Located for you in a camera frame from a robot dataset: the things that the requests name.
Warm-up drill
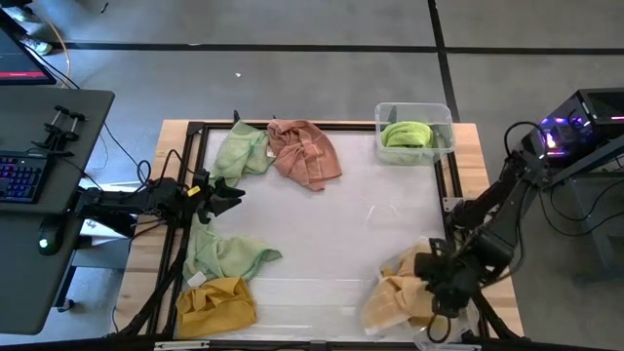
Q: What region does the grey metal stand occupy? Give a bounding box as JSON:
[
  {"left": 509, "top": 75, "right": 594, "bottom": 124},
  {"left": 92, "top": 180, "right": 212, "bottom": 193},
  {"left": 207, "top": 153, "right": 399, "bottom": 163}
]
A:
[{"left": 538, "top": 140, "right": 624, "bottom": 275}]

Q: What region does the white flat board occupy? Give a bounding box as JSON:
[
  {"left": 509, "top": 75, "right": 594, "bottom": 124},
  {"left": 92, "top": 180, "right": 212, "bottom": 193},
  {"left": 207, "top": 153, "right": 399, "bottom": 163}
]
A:
[{"left": 77, "top": 177, "right": 147, "bottom": 248}]

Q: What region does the black monitor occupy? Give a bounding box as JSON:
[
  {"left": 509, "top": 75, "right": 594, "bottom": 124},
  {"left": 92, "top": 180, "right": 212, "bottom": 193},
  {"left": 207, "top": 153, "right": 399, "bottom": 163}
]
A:
[{"left": 0, "top": 23, "right": 58, "bottom": 87}]

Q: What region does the light orange towel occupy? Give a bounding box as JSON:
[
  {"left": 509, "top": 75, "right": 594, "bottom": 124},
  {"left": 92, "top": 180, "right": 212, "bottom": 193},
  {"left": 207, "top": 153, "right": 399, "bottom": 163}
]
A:
[{"left": 360, "top": 238, "right": 441, "bottom": 338}]

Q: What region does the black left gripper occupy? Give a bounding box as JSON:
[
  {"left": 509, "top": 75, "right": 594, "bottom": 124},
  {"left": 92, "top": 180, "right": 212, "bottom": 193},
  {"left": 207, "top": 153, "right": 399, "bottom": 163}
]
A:
[{"left": 188, "top": 168, "right": 247, "bottom": 226}]

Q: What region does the yellow floor cable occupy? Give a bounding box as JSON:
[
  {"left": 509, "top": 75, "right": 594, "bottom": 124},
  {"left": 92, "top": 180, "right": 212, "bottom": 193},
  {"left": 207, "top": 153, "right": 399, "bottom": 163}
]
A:
[{"left": 45, "top": 20, "right": 72, "bottom": 80}]

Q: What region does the pale green towel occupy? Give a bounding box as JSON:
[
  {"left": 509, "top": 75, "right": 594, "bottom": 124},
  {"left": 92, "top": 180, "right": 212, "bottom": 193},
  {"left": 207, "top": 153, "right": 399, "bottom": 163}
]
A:
[
  {"left": 182, "top": 213, "right": 284, "bottom": 294},
  {"left": 210, "top": 120, "right": 276, "bottom": 189}
]

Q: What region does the black desk cable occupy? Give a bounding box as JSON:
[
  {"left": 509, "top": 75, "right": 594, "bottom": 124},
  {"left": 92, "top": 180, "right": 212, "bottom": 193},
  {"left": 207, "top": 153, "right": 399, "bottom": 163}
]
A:
[{"left": 102, "top": 121, "right": 154, "bottom": 187}]

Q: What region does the small clear plastic bin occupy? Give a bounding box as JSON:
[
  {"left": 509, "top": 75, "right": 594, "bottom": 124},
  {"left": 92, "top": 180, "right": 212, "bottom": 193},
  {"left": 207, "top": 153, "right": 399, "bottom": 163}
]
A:
[{"left": 373, "top": 101, "right": 456, "bottom": 168}]

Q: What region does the black lit computer tower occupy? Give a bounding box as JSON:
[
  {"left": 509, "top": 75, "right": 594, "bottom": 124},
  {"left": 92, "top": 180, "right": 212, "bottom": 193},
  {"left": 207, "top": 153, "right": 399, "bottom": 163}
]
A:
[{"left": 521, "top": 87, "right": 624, "bottom": 171}]

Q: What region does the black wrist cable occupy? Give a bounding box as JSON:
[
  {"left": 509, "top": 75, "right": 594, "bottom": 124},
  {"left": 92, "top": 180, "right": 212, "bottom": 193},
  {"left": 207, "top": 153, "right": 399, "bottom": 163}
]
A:
[
  {"left": 425, "top": 120, "right": 548, "bottom": 345},
  {"left": 162, "top": 147, "right": 197, "bottom": 187}
]

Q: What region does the white shoe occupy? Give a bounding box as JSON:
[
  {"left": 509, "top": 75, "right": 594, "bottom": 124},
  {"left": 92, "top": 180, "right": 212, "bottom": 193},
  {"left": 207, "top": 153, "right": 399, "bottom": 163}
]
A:
[{"left": 19, "top": 34, "right": 55, "bottom": 57}]

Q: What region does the black backlit keyboard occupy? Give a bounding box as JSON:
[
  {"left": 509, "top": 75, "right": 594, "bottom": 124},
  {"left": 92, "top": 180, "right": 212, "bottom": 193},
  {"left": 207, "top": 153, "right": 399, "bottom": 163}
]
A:
[{"left": 0, "top": 152, "right": 51, "bottom": 205}]

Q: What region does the terracotta pink towel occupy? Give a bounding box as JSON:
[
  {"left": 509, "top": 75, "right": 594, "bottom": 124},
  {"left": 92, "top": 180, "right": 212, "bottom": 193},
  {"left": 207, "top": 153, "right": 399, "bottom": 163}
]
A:
[{"left": 266, "top": 118, "right": 344, "bottom": 193}]

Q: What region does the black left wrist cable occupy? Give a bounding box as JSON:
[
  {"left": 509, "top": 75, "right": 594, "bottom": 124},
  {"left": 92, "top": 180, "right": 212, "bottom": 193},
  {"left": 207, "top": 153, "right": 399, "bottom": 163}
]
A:
[{"left": 162, "top": 147, "right": 197, "bottom": 187}]

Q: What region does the white label strip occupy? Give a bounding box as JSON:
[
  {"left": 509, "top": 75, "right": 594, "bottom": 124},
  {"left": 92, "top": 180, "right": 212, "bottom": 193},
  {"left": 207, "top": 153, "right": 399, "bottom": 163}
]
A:
[{"left": 153, "top": 339, "right": 212, "bottom": 351}]

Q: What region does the black floor power cable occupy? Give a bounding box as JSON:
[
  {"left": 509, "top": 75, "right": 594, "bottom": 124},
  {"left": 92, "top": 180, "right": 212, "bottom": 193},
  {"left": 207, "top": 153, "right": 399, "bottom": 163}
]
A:
[{"left": 535, "top": 175, "right": 624, "bottom": 239}]

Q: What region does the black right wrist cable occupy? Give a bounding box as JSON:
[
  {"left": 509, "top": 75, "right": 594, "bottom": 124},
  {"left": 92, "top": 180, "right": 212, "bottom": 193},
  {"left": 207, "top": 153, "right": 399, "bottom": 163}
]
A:
[{"left": 425, "top": 120, "right": 548, "bottom": 345}]

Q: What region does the black metal table frame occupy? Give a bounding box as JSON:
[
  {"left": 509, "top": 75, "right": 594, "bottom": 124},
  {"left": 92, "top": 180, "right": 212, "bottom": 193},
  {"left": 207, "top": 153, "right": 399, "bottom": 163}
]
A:
[{"left": 104, "top": 110, "right": 526, "bottom": 351}]

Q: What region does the black desk clamp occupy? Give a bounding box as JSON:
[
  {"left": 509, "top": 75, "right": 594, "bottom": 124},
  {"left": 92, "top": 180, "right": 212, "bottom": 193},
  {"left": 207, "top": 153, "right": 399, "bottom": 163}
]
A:
[{"left": 30, "top": 103, "right": 87, "bottom": 158}]

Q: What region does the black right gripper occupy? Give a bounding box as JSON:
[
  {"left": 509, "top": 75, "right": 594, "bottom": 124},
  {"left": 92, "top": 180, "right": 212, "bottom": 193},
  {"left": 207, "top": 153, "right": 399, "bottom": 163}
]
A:
[{"left": 414, "top": 238, "right": 482, "bottom": 319}]

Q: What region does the black desk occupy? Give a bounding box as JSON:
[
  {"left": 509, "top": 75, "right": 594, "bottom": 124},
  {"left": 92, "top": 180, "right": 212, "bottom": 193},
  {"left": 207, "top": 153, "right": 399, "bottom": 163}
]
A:
[{"left": 0, "top": 87, "right": 116, "bottom": 336}]

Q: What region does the large clear plastic bin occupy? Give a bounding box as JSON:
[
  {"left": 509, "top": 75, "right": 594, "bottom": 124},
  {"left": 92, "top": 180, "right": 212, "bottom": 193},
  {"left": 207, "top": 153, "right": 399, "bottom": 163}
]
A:
[{"left": 370, "top": 243, "right": 483, "bottom": 351}]

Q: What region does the white table mat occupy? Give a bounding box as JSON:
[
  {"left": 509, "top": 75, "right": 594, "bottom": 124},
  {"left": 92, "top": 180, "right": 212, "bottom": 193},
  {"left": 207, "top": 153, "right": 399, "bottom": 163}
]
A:
[{"left": 174, "top": 128, "right": 485, "bottom": 343}]

